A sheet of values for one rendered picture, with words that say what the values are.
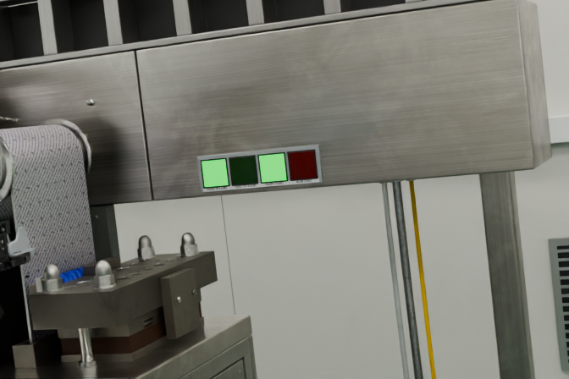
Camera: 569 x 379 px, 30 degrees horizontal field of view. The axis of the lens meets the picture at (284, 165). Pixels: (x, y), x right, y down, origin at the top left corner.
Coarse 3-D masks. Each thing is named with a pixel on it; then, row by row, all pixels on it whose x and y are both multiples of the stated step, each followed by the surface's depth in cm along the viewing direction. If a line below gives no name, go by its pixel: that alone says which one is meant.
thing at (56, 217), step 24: (24, 192) 186; (48, 192) 193; (72, 192) 200; (24, 216) 185; (48, 216) 192; (72, 216) 199; (48, 240) 191; (72, 240) 198; (24, 264) 184; (48, 264) 191; (72, 264) 198; (24, 288) 184
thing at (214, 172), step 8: (216, 160) 203; (224, 160) 202; (208, 168) 204; (216, 168) 203; (224, 168) 202; (208, 176) 204; (216, 176) 203; (224, 176) 203; (208, 184) 204; (216, 184) 203; (224, 184) 203
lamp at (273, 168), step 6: (264, 156) 199; (270, 156) 199; (276, 156) 198; (282, 156) 198; (264, 162) 199; (270, 162) 199; (276, 162) 199; (282, 162) 198; (264, 168) 200; (270, 168) 199; (276, 168) 199; (282, 168) 198; (264, 174) 200; (270, 174) 199; (276, 174) 199; (282, 174) 198; (264, 180) 200; (270, 180) 199; (276, 180) 199
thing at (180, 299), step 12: (168, 276) 189; (180, 276) 191; (192, 276) 195; (168, 288) 187; (180, 288) 191; (192, 288) 195; (168, 300) 187; (180, 300) 190; (192, 300) 194; (168, 312) 188; (180, 312) 190; (192, 312) 194; (168, 324) 188; (180, 324) 189; (192, 324) 194; (168, 336) 188; (180, 336) 189
